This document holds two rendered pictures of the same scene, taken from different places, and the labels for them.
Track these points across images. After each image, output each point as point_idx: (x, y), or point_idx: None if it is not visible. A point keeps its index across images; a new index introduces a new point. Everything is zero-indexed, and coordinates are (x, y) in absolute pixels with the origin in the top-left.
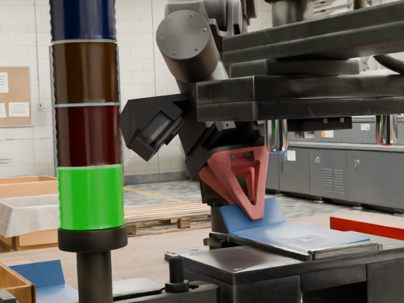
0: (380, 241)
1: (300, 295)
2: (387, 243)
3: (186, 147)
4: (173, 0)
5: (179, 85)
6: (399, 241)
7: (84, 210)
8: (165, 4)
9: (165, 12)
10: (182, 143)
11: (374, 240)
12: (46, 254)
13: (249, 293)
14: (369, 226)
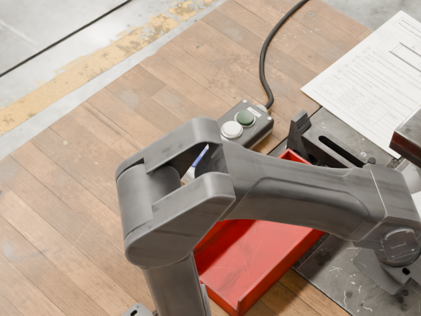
0: (411, 181)
1: (327, 272)
2: (416, 178)
3: (409, 281)
4: (420, 218)
5: (415, 258)
6: (405, 172)
7: None
8: (408, 231)
9: (415, 235)
10: (406, 283)
11: (408, 185)
12: None
13: None
14: None
